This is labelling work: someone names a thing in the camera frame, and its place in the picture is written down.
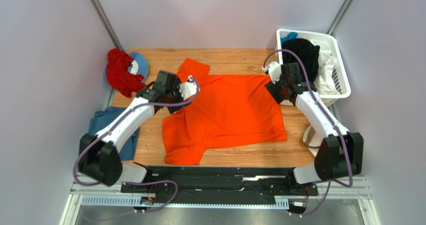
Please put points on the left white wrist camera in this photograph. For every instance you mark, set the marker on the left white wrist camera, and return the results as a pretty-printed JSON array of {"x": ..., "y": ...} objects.
[{"x": 188, "y": 88}]

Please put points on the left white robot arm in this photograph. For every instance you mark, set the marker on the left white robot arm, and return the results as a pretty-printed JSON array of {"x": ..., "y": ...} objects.
[{"x": 99, "y": 161}]

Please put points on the folded blue t shirt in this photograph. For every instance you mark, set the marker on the folded blue t shirt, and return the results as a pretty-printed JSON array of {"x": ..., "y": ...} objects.
[{"x": 103, "y": 118}]

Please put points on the red t shirt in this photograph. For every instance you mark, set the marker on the red t shirt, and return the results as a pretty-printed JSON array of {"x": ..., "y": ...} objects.
[{"x": 117, "y": 74}]

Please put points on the beige bear cap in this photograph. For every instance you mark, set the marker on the beige bear cap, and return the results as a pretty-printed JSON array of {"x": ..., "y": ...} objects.
[{"x": 311, "y": 140}]

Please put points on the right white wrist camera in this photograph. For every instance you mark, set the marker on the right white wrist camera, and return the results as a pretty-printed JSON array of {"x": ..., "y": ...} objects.
[{"x": 274, "y": 70}]

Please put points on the black t shirt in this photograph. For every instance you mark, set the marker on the black t shirt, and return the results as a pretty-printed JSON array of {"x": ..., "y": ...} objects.
[{"x": 308, "y": 54}]

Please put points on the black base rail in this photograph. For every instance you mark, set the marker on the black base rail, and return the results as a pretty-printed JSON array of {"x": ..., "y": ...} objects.
[{"x": 212, "y": 185}]

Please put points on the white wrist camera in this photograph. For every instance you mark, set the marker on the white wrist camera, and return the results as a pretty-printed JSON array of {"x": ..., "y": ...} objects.
[
  {"x": 188, "y": 88},
  {"x": 274, "y": 70}
]

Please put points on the light blue cap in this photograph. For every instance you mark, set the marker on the light blue cap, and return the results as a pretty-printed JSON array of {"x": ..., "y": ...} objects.
[{"x": 139, "y": 66}]

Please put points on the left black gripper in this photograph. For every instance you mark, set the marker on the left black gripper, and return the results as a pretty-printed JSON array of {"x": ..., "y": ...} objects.
[{"x": 173, "y": 108}]

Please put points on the orange t shirt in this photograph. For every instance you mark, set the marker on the orange t shirt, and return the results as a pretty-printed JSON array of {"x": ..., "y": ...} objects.
[{"x": 230, "y": 110}]

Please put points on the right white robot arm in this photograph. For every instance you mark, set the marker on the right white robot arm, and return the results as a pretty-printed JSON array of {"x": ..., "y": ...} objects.
[{"x": 341, "y": 151}]

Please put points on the teal blue garment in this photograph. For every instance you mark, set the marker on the teal blue garment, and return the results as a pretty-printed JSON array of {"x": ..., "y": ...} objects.
[{"x": 290, "y": 36}]

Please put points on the white t shirt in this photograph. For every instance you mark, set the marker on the white t shirt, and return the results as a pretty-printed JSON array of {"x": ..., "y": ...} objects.
[{"x": 326, "y": 77}]

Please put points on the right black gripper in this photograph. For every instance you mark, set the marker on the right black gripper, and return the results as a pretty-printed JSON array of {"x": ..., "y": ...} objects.
[{"x": 275, "y": 92}]

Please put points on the white laundry basket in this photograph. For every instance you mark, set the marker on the white laundry basket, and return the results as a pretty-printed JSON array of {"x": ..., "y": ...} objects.
[{"x": 342, "y": 79}]

